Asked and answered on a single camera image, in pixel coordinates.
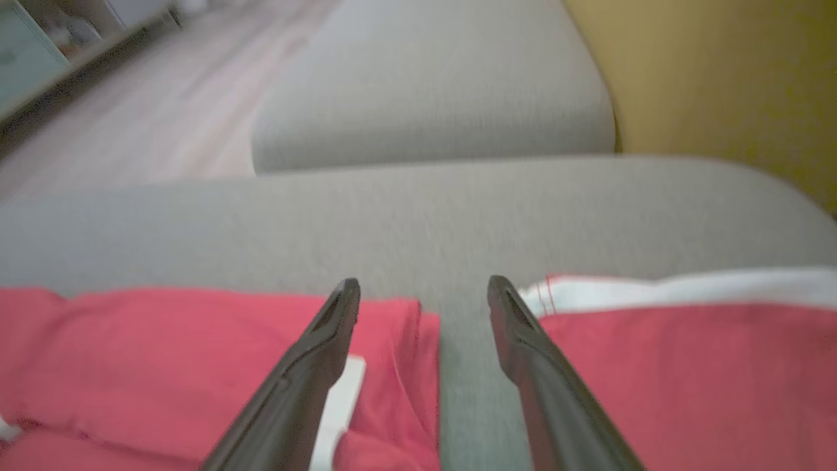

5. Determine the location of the red Bulls 23 jersey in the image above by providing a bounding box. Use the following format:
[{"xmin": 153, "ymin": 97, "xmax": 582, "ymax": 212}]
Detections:
[{"xmin": 0, "ymin": 287, "xmax": 441, "ymax": 471}]

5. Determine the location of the clutter inside cabinet shelf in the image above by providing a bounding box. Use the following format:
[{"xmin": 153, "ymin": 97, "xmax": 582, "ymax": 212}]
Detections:
[{"xmin": 46, "ymin": 10, "xmax": 102, "ymax": 53}]

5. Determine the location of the low grey TV cabinet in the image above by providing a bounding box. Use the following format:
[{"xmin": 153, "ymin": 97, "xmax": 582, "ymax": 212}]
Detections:
[{"xmin": 0, "ymin": 0, "xmax": 182, "ymax": 141}]

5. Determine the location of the grey sofa seat cushion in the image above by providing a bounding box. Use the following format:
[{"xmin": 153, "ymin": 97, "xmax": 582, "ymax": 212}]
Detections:
[
  {"xmin": 251, "ymin": 0, "xmax": 617, "ymax": 175},
  {"xmin": 0, "ymin": 154, "xmax": 837, "ymax": 471}
]

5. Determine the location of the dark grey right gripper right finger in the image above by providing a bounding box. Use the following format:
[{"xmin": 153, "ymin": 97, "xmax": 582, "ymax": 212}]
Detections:
[{"xmin": 487, "ymin": 275, "xmax": 646, "ymax": 471}]

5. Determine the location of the large yellow sofa backrest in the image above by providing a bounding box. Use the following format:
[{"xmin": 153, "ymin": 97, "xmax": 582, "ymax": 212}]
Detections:
[{"xmin": 561, "ymin": 0, "xmax": 837, "ymax": 218}]

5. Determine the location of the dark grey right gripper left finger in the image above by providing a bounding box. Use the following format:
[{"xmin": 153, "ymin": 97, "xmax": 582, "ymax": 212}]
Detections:
[{"xmin": 201, "ymin": 278, "xmax": 362, "ymax": 471}]

